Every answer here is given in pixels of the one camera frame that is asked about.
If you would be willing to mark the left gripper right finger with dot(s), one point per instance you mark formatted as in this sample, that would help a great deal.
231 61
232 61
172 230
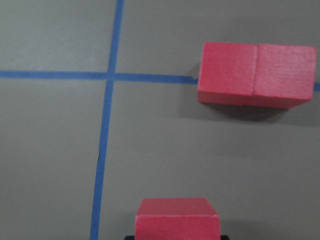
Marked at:
224 237

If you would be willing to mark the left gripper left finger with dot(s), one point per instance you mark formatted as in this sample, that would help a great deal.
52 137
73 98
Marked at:
129 237

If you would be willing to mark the red block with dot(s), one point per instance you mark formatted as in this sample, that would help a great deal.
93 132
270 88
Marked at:
284 76
191 218
227 73

